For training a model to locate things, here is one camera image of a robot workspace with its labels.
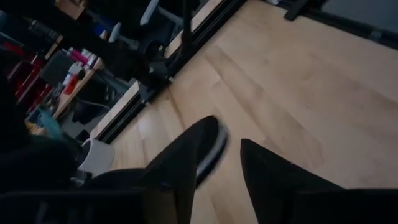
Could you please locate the black metal rig frame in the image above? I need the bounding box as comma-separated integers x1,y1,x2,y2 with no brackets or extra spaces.
93,0,398,144

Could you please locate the green plant in white pot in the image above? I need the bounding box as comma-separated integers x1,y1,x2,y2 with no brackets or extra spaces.
37,107,116,179

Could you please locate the grey office chair base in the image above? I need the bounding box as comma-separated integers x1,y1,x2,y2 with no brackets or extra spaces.
108,0,185,45

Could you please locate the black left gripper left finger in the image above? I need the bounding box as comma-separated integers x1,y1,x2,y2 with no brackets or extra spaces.
144,124,203,224

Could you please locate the black flip-flop white stripe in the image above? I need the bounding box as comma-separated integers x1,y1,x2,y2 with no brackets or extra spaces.
90,114,230,191

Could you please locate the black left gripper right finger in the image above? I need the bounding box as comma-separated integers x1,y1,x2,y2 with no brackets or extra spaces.
239,138,343,224

